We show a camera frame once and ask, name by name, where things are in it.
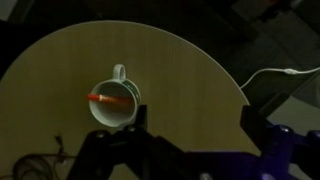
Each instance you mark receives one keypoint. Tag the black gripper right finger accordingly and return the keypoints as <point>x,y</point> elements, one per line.
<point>283,150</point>

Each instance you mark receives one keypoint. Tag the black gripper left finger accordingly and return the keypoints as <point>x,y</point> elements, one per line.
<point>131,153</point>

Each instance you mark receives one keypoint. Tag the orange marker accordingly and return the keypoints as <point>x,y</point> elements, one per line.
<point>95,97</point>

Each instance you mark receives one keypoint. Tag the white mug with green band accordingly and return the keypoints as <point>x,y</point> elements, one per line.
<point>115,115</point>

